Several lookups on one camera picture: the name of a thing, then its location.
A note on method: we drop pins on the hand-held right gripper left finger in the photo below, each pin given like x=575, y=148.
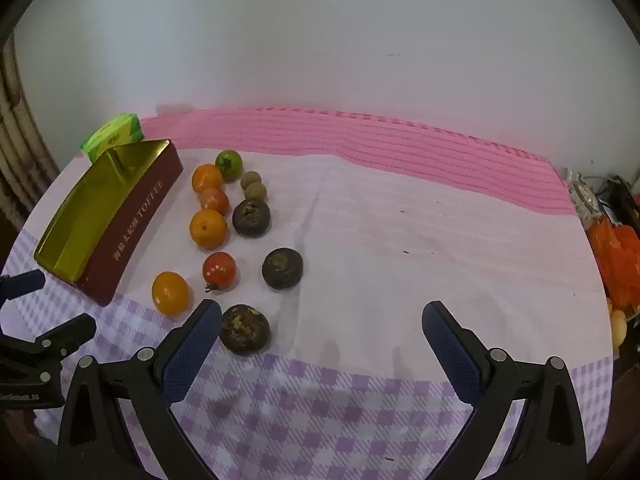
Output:
x=192, y=350

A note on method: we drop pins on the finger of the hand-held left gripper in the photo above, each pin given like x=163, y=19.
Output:
x=25, y=282
x=75, y=330

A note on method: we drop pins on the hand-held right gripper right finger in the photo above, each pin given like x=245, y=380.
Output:
x=450, y=350

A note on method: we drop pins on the brown water chestnut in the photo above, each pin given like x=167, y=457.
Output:
x=245, y=330
x=282, y=269
x=251, y=217

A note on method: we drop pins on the yellow-orange tomato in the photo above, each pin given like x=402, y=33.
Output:
x=170, y=293

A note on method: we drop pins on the red cherry tomato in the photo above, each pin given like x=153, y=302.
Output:
x=219, y=270

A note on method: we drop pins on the gold and maroon tin box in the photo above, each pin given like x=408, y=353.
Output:
x=90, y=210

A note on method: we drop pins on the orange mandarin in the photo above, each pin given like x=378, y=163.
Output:
x=208, y=228
x=207, y=178

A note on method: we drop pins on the orange-red cherry tomato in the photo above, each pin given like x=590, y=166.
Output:
x=215, y=201

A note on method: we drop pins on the brown longan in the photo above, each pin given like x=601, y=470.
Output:
x=255, y=191
x=250, y=178

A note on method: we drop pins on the green tomato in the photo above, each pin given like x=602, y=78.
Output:
x=229, y=165

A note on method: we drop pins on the lilac checked tablecloth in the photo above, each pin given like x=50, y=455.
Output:
x=400, y=260

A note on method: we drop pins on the beige patterned curtain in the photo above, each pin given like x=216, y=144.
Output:
x=20, y=135

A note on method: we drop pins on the pale yellow round object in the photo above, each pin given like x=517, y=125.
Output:
x=618, y=327

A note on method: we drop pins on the green tissue pack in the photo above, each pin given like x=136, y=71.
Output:
x=112, y=132

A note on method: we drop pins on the orange plastic packet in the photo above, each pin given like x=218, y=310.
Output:
x=617, y=260

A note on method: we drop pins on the pile of assorted clutter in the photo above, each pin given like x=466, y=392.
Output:
x=600, y=195

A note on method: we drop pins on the pink knitted mat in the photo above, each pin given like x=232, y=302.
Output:
x=350, y=135

